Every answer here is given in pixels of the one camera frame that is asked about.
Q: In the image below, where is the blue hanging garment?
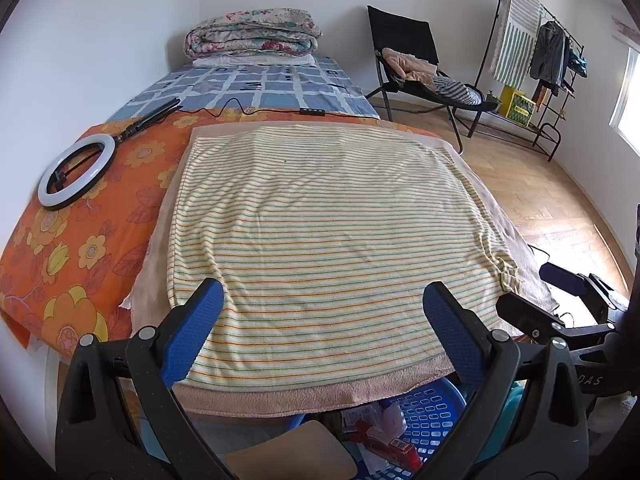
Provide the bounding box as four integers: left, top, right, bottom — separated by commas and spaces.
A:
567, 47, 589, 79

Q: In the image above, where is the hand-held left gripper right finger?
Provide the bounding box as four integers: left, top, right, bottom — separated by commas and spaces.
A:
420, 281, 591, 480

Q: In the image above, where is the window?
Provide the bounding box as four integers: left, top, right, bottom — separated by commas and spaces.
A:
609, 47, 640, 143

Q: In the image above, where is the beige fleece blanket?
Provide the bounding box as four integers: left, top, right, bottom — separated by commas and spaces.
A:
119, 122, 560, 417

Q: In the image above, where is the yellow plastic crate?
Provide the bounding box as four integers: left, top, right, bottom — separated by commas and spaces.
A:
500, 85, 538, 126

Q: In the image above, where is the beige garment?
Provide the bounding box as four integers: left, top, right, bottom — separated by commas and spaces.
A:
382, 47, 441, 86

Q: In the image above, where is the green striped hanging towel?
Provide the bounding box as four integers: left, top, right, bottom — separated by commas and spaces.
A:
492, 0, 543, 88

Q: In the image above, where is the folded white sheet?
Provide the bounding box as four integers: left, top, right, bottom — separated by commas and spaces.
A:
192, 55, 316, 69

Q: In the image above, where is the black clothes rack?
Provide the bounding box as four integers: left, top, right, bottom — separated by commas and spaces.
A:
472, 0, 588, 163

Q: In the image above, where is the teal cloth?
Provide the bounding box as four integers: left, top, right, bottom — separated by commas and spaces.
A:
480, 380, 526, 461

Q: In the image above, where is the folded floral quilt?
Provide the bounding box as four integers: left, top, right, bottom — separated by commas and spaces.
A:
184, 7, 323, 61

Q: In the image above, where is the tan board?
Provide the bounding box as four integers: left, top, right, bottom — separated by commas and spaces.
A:
220, 420, 358, 480

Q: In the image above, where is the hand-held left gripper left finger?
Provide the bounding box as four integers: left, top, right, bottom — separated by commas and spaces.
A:
55, 277, 241, 480

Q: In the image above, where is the ring light with black stand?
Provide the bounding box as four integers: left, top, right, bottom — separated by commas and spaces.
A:
37, 96, 182, 212

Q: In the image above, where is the dark hanging jacket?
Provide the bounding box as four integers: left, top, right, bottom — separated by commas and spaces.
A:
529, 20, 571, 97

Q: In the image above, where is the striped cream towel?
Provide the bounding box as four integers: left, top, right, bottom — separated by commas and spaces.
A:
167, 125, 521, 391

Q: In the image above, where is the striped grey garment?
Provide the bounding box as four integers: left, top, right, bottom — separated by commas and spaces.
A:
432, 76, 484, 107

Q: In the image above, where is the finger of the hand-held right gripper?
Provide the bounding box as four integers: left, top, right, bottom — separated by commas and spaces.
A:
496, 292, 617, 347
539, 261, 631, 312

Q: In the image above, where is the blue perforated plastic basket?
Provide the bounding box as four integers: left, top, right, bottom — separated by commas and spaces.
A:
292, 375, 481, 480

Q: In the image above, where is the black cable with controller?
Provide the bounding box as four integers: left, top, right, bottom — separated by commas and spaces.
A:
177, 97, 381, 121

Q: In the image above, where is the red food packet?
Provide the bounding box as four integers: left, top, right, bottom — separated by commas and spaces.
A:
350, 420, 423, 473

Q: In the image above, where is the black folding chair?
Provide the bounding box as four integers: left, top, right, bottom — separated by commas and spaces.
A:
364, 5, 501, 156

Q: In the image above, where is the orange floral bedsheet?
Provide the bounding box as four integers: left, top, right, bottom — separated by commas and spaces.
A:
0, 110, 443, 361

